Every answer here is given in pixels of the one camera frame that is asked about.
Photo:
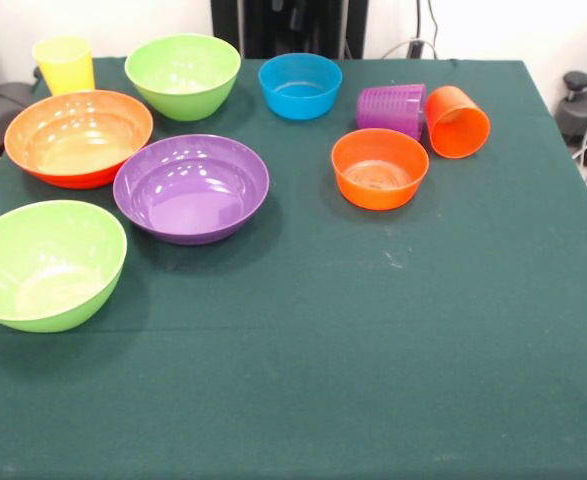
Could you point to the black office chair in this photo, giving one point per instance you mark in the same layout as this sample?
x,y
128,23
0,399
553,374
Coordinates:
x,y
3,107

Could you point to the small orange plastic bowl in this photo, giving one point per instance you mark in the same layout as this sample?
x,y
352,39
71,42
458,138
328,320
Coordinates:
x,y
380,175

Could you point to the purple plastic cup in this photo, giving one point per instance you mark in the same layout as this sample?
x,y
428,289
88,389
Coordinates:
x,y
390,110

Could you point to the yellow plastic cup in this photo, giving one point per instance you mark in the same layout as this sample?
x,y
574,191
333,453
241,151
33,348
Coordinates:
x,y
68,70

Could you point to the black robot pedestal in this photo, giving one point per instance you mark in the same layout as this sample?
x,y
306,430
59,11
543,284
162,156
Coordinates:
x,y
323,30

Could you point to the wide orange plastic bowl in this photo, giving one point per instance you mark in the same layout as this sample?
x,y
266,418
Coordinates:
x,y
73,145

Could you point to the black stand with knob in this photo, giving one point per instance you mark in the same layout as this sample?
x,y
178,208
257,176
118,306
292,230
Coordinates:
x,y
580,107

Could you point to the black clamp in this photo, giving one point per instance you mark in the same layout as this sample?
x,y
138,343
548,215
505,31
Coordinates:
x,y
415,50

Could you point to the dark green tablecloth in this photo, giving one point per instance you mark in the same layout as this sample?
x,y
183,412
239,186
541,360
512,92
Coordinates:
x,y
323,350

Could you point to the blue plastic bowl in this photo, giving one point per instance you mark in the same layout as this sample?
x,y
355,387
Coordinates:
x,y
298,95

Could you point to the purple plastic bowl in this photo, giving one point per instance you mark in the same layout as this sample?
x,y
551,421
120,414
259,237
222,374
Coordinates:
x,y
189,200

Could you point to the lime green plastic bowl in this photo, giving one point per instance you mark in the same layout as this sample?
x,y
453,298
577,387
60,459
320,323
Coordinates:
x,y
183,97
48,270

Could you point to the orange plastic cup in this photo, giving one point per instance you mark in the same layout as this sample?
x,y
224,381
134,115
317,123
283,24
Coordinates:
x,y
455,125

